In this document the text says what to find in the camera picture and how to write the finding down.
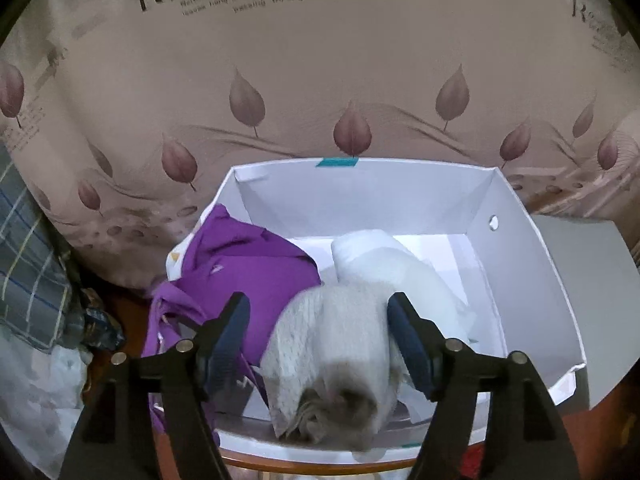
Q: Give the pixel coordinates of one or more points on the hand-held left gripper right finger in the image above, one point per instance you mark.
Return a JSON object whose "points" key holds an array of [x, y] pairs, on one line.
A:
{"points": [[407, 340]]}

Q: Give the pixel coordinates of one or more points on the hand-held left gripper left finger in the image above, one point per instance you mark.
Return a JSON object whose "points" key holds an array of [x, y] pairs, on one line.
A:
{"points": [[227, 340]]}

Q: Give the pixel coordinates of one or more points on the purple underwear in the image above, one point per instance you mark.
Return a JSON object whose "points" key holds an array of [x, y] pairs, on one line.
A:
{"points": [[250, 270]]}

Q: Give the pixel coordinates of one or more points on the white grey knit underwear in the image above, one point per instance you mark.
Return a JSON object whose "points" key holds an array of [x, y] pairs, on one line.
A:
{"points": [[325, 340]]}

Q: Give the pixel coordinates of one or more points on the white shoe box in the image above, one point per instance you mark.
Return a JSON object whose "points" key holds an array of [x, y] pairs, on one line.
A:
{"points": [[400, 200]]}

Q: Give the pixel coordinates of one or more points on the dark patterned bag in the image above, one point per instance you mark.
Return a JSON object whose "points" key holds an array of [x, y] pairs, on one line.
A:
{"points": [[102, 325]]}

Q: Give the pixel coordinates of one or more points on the red cloth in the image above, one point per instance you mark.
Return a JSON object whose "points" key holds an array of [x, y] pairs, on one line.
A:
{"points": [[475, 465]]}

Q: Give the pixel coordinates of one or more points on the grey white box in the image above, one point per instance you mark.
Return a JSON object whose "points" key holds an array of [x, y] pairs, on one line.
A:
{"points": [[590, 285]]}

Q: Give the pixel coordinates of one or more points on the white plastic bag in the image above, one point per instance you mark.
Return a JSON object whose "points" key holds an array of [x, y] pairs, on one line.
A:
{"points": [[35, 400]]}

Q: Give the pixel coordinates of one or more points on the blue plaid cloth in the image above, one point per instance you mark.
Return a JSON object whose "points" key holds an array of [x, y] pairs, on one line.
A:
{"points": [[30, 270]]}

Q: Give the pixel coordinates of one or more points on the leaf print curtain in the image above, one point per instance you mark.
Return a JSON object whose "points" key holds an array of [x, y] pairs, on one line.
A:
{"points": [[320, 60]]}

